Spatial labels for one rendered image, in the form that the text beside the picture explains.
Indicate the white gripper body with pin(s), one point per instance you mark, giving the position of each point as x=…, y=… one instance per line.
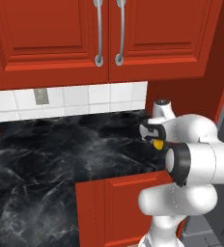
x=146, y=128

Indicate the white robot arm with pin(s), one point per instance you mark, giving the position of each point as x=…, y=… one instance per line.
x=194, y=154

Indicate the yellow mango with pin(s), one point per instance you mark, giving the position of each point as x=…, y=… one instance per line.
x=158, y=144

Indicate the red tall cabinet side panel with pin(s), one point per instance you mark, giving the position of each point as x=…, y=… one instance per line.
x=194, y=93

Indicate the red base cabinet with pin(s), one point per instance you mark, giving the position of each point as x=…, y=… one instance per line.
x=117, y=209

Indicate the red wall cupboard door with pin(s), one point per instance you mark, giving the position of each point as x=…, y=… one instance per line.
x=162, y=35
x=46, y=38

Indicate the grey wall socket plate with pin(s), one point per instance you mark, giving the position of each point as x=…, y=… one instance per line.
x=41, y=96

